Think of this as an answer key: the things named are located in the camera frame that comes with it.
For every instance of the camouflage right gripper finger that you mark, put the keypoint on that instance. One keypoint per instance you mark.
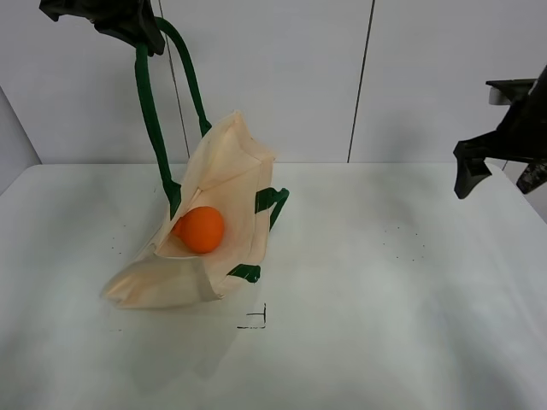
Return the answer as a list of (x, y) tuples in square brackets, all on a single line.
[(533, 176)]

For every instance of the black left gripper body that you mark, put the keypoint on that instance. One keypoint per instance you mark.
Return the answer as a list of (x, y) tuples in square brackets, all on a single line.
[(131, 21)]

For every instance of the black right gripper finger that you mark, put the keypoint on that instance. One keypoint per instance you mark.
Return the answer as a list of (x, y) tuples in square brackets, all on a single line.
[(470, 160)]

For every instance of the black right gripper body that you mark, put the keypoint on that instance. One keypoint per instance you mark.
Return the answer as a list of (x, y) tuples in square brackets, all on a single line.
[(521, 135)]

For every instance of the white linen bag green handles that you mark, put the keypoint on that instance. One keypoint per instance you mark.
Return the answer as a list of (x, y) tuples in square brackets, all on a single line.
[(230, 172)]

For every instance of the orange fruit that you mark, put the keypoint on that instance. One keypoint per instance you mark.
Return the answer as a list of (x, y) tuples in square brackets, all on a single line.
[(201, 229)]

